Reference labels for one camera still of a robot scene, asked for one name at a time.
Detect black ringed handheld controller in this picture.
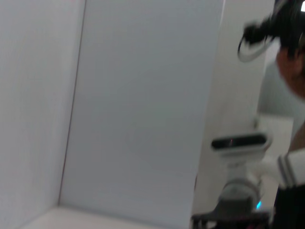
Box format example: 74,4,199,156
237,0,286,63

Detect person with black hair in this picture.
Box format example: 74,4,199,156
258,0,305,155

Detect grey robot neck mount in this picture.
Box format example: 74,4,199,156
218,154,264,212

